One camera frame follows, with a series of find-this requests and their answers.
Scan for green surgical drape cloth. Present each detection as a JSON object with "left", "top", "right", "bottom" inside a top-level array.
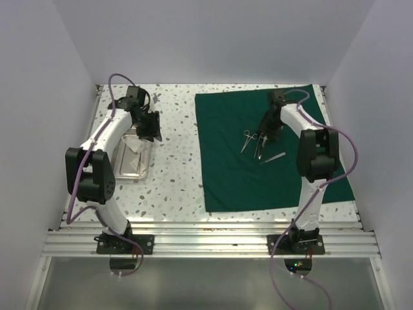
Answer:
[{"left": 194, "top": 84, "right": 356, "bottom": 214}]

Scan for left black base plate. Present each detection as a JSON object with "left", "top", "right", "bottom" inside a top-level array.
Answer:
[{"left": 94, "top": 234, "right": 155, "bottom": 255}]

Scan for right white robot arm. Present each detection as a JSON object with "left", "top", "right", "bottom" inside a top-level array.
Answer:
[{"left": 255, "top": 90, "right": 339, "bottom": 254}]

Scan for steel scissors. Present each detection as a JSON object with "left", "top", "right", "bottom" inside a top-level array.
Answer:
[{"left": 254, "top": 132, "right": 268, "bottom": 160}]

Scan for stainless steel tray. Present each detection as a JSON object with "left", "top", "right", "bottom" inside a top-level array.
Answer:
[{"left": 112, "top": 134, "right": 152, "bottom": 181}]

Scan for white gauze strip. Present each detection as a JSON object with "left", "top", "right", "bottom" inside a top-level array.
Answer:
[{"left": 130, "top": 158, "right": 141, "bottom": 171}]

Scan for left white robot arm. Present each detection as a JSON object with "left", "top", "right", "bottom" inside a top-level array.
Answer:
[{"left": 65, "top": 86, "right": 162, "bottom": 254}]

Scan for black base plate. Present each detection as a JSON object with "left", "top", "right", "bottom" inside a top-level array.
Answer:
[
  {"left": 94, "top": 234, "right": 155, "bottom": 255},
  {"left": 274, "top": 235, "right": 326, "bottom": 255}
]

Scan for steel forceps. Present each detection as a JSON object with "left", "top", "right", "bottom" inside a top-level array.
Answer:
[{"left": 240, "top": 130, "right": 257, "bottom": 153}]

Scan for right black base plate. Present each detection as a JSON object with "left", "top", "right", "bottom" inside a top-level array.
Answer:
[{"left": 274, "top": 235, "right": 326, "bottom": 255}]

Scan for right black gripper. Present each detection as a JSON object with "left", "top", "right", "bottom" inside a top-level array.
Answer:
[{"left": 256, "top": 110, "right": 285, "bottom": 143}]

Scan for steel tweezers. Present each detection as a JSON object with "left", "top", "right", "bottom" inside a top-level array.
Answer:
[{"left": 261, "top": 152, "right": 286, "bottom": 164}]

